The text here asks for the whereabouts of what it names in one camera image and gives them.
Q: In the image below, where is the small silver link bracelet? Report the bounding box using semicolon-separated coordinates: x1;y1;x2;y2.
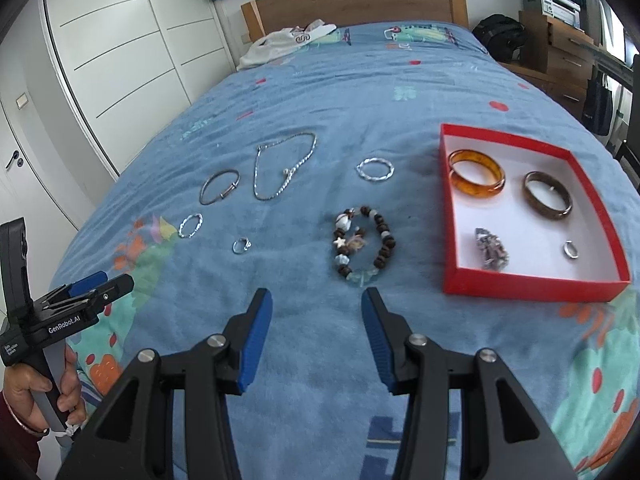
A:
177;212;205;240

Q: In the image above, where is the wooden headboard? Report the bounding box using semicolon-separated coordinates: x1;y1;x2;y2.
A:
241;0;469;41

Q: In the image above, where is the amber orange bangle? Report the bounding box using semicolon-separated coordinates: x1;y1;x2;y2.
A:
447;150;506;198

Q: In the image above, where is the white wardrobe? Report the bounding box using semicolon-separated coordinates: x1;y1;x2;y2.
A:
43;0;233;174

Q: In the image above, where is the wooden drawer cabinet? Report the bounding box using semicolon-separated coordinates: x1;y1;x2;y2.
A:
502;11;593;120

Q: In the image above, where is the left hand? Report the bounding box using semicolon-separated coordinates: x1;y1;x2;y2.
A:
2;346;87;437

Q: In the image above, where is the silver chain bracelet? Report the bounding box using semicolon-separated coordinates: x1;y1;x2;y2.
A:
474;226;510;272

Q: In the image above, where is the white door with handle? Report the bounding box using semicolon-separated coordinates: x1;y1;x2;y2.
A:
0;113;77;299

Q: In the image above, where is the black backpack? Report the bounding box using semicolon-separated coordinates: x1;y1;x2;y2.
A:
472;14;528;63

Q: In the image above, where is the long silver pearl necklace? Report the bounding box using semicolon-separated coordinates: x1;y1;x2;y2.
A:
252;131;319;202

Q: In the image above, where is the thin wire bangle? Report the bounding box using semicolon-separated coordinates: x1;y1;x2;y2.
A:
198;168;241;206

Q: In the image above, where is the white cloth on bed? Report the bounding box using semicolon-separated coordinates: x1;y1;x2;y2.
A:
236;20;337;72

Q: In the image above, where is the dark brown bangle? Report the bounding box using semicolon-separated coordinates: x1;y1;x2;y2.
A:
522;171;573;221

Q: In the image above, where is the dark hanging bag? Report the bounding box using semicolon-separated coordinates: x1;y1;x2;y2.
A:
582;68;613;138

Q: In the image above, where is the white printer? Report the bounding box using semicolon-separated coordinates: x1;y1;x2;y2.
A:
522;0;582;29

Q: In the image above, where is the blue patterned bedspread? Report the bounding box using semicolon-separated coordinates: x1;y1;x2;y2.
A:
54;24;639;479

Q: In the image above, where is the red jewelry box tray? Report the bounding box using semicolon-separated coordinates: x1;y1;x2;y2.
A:
439;124;631;302

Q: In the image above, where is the brown bead shell bracelet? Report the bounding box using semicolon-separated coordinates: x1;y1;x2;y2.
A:
332;205;397;288

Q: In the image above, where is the twisted silver bangle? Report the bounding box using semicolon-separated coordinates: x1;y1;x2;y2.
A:
355;157;395;182

